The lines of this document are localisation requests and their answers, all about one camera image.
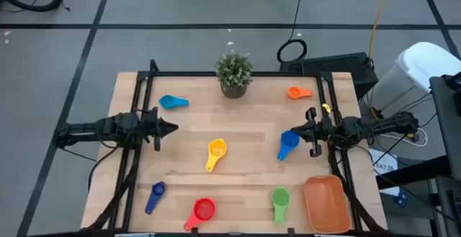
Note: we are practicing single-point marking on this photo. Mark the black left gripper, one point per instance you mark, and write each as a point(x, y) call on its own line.
point(149, 127)

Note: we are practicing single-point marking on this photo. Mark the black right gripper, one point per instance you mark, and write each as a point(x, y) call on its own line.
point(322, 130)

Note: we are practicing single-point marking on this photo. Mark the medium blue measuring cup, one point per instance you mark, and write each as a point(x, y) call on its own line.
point(286, 150)

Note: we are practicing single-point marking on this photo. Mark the cyan measuring cup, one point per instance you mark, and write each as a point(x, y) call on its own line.
point(169, 102)

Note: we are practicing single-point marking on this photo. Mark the orange measuring cup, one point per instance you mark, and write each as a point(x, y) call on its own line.
point(295, 93)

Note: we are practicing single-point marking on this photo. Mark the yellow measuring cup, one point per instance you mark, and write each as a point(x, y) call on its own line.
point(217, 148)

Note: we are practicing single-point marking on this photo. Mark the small navy measuring cup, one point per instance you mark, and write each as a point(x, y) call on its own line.
point(158, 188)

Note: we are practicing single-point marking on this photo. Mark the green measuring cup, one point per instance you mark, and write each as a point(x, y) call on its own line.
point(280, 197)

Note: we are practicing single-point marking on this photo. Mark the red measuring cup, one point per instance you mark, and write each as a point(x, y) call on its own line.
point(204, 209)

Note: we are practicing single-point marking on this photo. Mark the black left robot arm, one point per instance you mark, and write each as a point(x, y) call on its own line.
point(90, 129)

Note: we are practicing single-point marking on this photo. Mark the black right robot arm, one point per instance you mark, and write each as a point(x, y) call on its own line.
point(381, 125)

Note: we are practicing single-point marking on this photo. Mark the orange plastic basket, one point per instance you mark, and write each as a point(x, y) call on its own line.
point(326, 204)

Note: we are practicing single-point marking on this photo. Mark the yellow tape tag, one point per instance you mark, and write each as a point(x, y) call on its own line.
point(326, 108)

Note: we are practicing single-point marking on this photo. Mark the black computer case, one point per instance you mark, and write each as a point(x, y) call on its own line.
point(335, 67)

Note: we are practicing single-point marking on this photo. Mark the white paper label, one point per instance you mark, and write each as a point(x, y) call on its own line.
point(383, 165)

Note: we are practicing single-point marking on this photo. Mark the potted plant in striped pot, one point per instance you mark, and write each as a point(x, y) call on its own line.
point(234, 67)

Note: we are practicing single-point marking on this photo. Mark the small blue object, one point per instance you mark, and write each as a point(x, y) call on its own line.
point(401, 198)

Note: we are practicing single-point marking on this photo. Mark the white plastic bin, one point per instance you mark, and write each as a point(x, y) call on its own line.
point(425, 64)

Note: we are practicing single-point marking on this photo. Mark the black desk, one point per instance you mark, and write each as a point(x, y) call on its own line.
point(446, 121)

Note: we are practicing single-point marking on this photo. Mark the black metal table frame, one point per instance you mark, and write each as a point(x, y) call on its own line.
point(180, 74)

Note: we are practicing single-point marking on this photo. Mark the black rail clip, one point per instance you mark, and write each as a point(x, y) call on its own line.
point(194, 231)
point(291, 231)

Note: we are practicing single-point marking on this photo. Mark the black side table frame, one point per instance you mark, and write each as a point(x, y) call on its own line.
point(414, 172)

